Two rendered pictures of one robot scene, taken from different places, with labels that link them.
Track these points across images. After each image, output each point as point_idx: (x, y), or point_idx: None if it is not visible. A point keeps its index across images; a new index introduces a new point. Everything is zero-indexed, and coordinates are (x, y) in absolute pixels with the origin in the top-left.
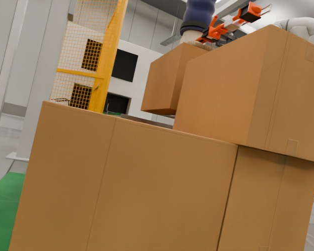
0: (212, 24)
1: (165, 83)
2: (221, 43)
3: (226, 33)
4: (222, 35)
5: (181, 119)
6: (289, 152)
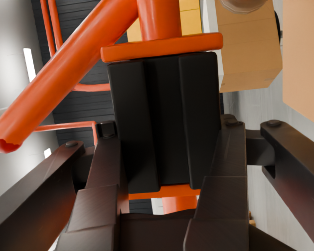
0: (62, 98)
1: None
2: (246, 158)
3: (32, 201)
4: (122, 168)
5: None
6: None
